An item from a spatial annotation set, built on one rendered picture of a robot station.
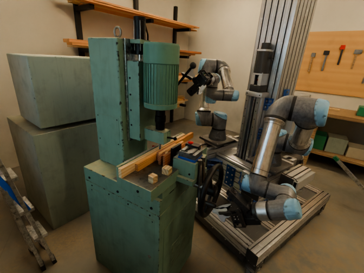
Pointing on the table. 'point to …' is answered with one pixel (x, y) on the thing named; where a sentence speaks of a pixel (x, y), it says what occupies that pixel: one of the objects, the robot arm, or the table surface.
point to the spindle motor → (161, 75)
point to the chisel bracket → (157, 135)
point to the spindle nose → (160, 118)
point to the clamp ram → (175, 151)
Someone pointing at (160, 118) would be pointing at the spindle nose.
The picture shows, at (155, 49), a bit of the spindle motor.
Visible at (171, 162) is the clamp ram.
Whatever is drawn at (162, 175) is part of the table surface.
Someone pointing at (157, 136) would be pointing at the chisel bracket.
